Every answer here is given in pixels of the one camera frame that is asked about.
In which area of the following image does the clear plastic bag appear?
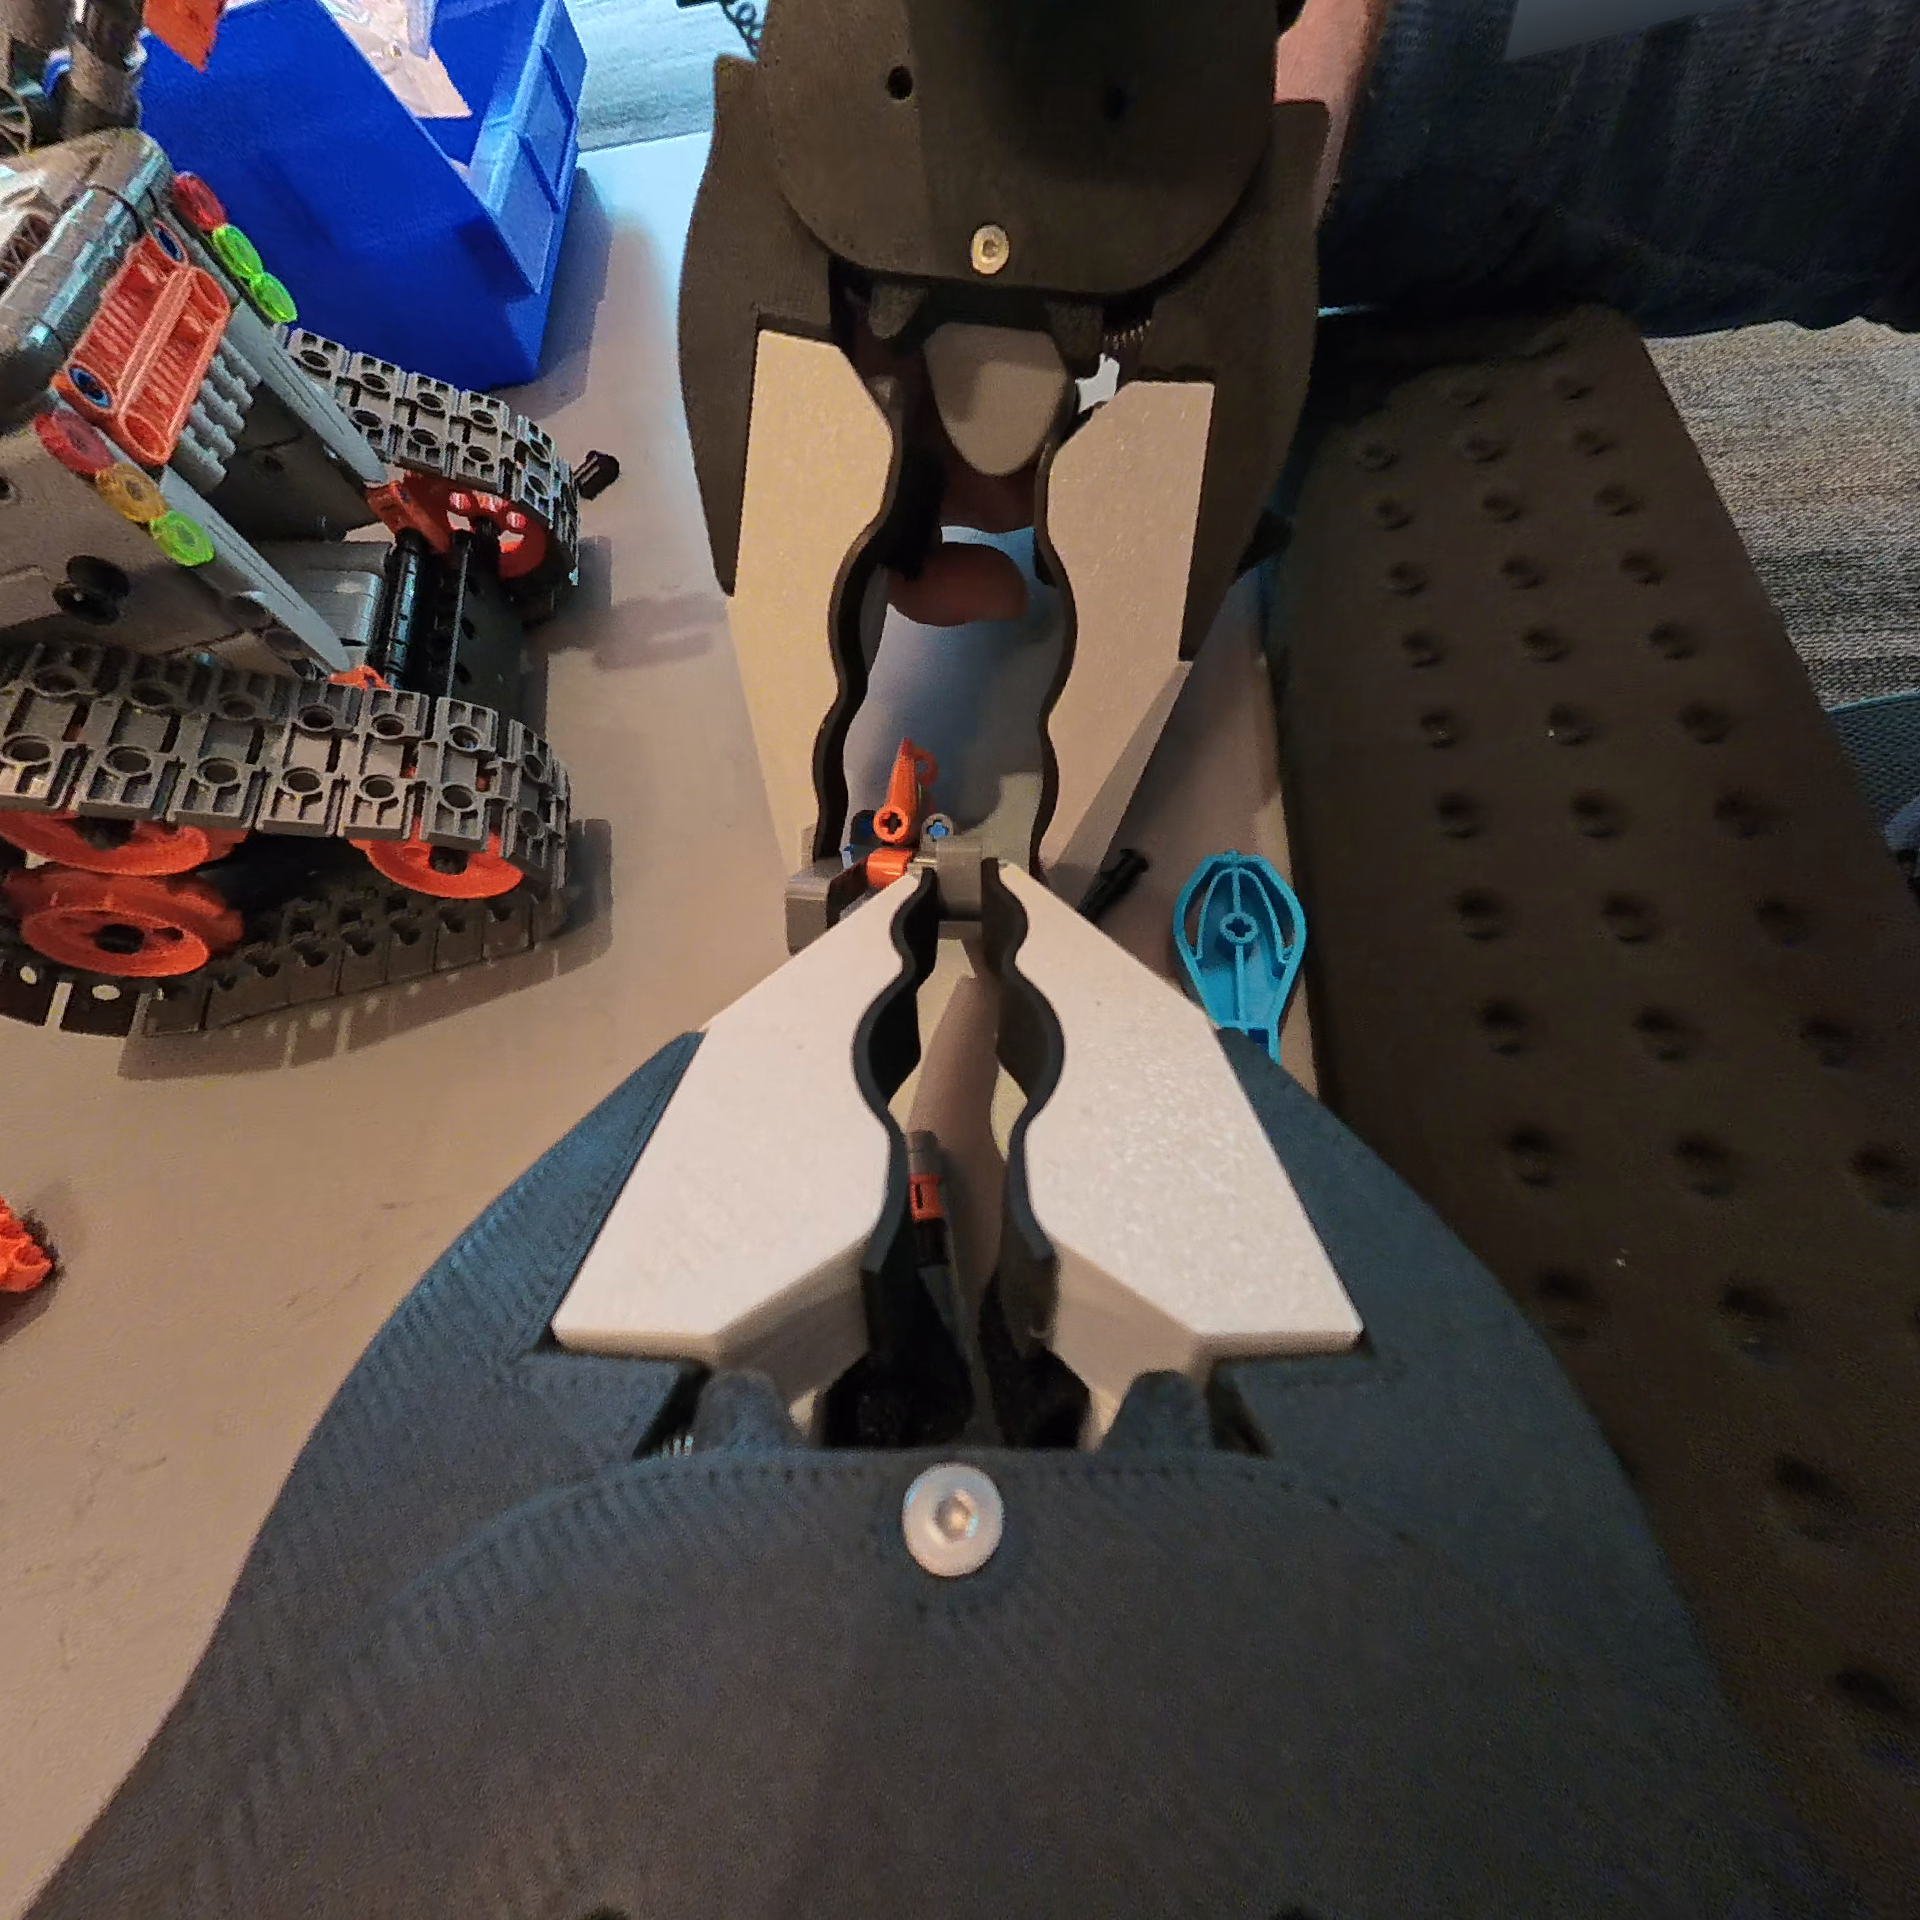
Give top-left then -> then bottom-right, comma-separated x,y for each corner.
322,0 -> 473,121

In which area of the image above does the teal plastic separator tool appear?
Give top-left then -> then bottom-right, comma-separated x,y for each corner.
1171,851 -> 1313,1070

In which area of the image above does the blue plastic storage bin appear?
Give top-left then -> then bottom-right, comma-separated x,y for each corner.
135,0 -> 591,389

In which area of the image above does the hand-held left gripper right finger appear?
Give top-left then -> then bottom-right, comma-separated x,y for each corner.
978,858 -> 1364,1414

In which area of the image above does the black dimpled foam mat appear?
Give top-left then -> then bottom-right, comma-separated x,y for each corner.
1265,307 -> 1920,1920

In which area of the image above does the orange grey brick assembly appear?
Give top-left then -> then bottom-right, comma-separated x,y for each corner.
787,739 -> 1040,963

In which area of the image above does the grey orange tracked toy vehicle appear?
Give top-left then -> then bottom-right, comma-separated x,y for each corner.
0,0 -> 585,1041

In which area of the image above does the person's right hand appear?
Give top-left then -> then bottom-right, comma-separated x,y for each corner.
896,469 -> 1050,626

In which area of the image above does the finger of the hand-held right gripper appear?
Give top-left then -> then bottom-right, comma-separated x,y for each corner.
732,326 -> 910,883
1030,372 -> 1224,889

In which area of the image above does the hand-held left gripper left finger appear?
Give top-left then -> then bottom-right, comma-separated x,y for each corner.
548,867 -> 943,1414

